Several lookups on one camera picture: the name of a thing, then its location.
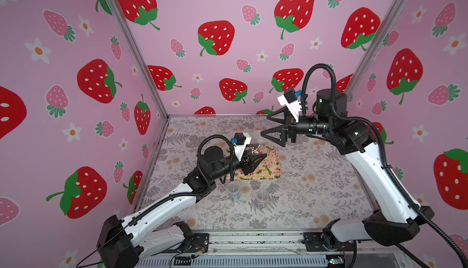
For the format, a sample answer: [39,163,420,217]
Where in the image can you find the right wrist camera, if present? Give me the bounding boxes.
[277,88,302,122]

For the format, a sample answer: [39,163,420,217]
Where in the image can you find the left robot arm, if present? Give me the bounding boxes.
[96,133,267,268]

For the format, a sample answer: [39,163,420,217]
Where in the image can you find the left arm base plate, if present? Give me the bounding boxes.
[162,233,210,253]

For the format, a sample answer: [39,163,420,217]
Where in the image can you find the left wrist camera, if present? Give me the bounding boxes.
[232,132,252,161]

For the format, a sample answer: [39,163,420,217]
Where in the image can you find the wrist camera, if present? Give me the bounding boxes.
[277,88,302,122]
[232,132,252,161]

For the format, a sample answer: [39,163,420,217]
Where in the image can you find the clear jar blue candies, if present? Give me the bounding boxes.
[227,182,241,201]

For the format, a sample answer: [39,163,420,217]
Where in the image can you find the aluminium front rail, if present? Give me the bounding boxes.
[105,229,412,268]

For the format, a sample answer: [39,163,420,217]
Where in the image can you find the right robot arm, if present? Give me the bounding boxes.
[261,63,468,268]

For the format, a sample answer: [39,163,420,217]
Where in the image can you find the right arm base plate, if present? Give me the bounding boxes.
[302,232,353,252]

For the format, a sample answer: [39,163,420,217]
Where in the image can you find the clear jar middle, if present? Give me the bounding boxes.
[256,190,271,205]

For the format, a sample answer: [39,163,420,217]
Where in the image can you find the floral rectangular tray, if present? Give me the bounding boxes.
[235,145,282,181]

